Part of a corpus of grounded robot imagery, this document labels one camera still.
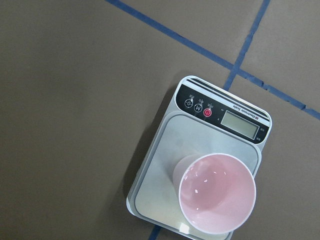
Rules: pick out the pink plastic cup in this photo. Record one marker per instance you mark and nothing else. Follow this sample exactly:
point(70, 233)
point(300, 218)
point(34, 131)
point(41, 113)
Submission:
point(216, 192)

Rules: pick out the silver digital kitchen scale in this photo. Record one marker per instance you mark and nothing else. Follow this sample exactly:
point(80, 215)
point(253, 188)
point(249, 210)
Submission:
point(200, 119)

